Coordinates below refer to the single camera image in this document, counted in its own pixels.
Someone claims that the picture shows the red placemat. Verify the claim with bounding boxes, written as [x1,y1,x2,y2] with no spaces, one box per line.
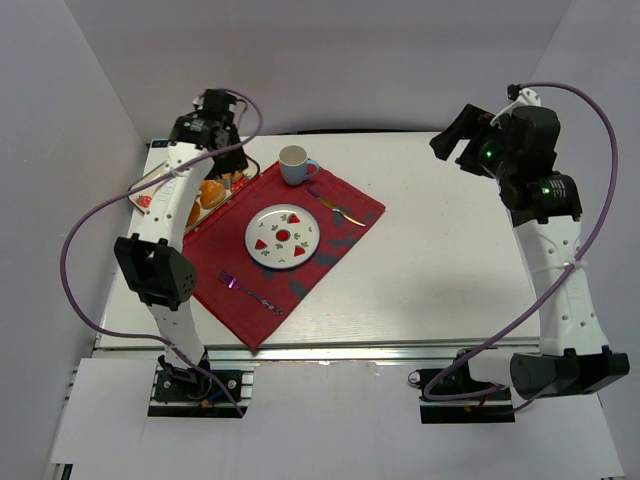
[183,165,385,350]

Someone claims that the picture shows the white strawberry plate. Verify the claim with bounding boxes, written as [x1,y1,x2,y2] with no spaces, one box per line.
[244,204,321,270]

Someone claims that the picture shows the strawberry pattern tray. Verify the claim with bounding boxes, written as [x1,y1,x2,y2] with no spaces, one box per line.
[128,157,261,233]

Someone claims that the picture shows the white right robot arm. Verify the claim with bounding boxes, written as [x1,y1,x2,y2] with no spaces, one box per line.
[422,82,630,403]

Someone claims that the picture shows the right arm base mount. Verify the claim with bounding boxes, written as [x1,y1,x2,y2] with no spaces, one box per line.
[407,364,515,425]

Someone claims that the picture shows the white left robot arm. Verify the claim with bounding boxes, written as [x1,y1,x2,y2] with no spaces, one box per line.
[114,89,248,396]

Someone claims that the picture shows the iridescent knife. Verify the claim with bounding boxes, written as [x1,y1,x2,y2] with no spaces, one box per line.
[307,188,366,227]

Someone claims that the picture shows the round sugared cake bread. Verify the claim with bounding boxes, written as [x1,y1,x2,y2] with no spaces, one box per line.
[185,200,201,230]

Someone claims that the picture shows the sesame bun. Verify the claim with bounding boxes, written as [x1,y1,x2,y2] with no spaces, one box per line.
[199,180,227,210]

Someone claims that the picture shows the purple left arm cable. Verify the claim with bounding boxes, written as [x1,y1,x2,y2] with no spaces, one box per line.
[59,88,264,418]

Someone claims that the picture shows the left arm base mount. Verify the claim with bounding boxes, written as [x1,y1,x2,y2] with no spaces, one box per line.
[147,363,256,419]

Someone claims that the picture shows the ring donut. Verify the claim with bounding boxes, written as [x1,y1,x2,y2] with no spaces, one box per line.
[217,171,245,185]

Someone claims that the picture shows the blue white mug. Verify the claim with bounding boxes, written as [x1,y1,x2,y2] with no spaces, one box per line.
[278,145,320,186]

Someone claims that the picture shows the iridescent fork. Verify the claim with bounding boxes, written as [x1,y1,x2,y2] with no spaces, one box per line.
[216,270,284,316]

